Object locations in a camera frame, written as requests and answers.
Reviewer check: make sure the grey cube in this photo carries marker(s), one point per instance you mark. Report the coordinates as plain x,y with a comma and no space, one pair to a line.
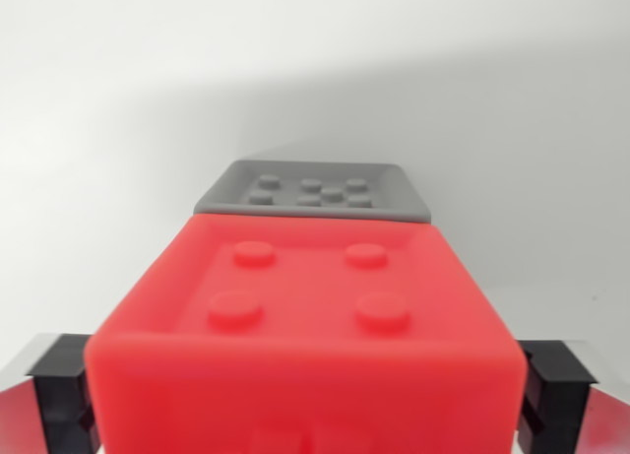
315,190

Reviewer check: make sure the red cube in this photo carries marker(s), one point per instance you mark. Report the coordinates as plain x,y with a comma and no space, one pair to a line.
305,336

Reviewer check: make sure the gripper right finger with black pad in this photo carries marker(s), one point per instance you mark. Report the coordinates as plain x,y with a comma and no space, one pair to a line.
561,400

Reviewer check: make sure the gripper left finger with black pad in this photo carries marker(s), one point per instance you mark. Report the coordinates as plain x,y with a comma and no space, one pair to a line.
49,400

